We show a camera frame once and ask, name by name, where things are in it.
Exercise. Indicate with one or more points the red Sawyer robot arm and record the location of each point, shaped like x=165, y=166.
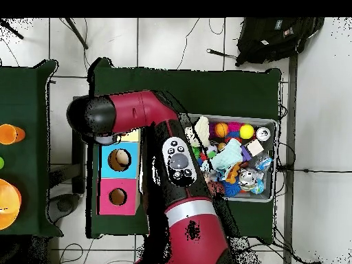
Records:
x=187, y=220

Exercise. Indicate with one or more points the wooden box with three holes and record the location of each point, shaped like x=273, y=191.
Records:
x=113, y=192

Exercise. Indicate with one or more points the clear mesh bin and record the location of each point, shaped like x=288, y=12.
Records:
x=253, y=197

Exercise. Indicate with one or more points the cream yellow cloth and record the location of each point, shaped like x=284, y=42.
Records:
x=200, y=131

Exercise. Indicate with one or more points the small orange basketball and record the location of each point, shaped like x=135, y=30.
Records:
x=221, y=130

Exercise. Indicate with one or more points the mint green cloth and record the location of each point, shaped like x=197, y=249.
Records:
x=228, y=155

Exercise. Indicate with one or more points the pink spiky ball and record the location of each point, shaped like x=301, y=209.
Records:
x=235, y=127

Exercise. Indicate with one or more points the silver drink can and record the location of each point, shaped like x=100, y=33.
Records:
x=247, y=179

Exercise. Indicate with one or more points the grey round base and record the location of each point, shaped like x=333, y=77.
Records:
x=63, y=206

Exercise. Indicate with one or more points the black backpack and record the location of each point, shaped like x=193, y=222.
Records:
x=275, y=38

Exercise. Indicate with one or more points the dark green side tablecloth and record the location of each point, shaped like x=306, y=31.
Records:
x=33, y=110

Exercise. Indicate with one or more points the black tripod leg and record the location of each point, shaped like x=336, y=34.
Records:
x=12, y=29
x=77, y=33

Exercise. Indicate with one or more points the orange plastic cup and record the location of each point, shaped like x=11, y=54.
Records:
x=11, y=134

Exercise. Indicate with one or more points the small green ball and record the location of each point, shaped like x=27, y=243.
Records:
x=1, y=163

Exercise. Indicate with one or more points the orange plastic bowl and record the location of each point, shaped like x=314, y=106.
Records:
x=8, y=203

